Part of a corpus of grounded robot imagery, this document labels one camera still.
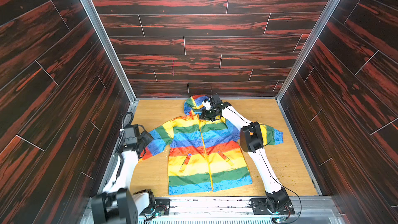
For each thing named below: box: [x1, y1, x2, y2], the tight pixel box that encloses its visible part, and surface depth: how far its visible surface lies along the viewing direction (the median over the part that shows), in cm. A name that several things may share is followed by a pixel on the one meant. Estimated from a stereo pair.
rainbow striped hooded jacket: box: [139, 94, 284, 196], surface depth 93 cm
